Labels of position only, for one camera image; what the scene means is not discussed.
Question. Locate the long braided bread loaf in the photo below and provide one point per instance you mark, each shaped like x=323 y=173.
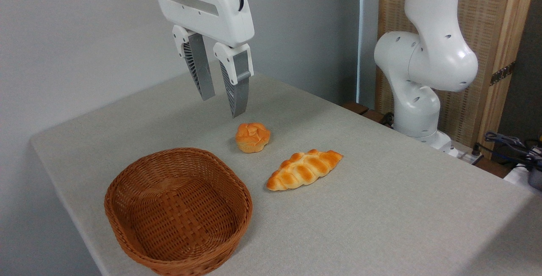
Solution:
x=304 y=169

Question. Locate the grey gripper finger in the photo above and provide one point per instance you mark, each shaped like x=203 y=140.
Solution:
x=239 y=89
x=202 y=73

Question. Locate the metal screen hinge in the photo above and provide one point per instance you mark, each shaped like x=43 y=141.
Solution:
x=503 y=73

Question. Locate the brown wicker basket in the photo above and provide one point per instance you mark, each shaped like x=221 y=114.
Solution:
x=178 y=212

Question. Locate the white vertical trim strip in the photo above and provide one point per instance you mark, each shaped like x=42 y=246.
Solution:
x=360 y=34

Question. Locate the dark grey partition panel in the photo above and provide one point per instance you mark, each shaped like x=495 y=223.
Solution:
x=525 y=77

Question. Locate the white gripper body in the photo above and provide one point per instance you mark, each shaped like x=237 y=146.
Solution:
x=220 y=9

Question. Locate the round orange bread roll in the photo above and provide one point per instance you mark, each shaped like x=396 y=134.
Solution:
x=252 y=137

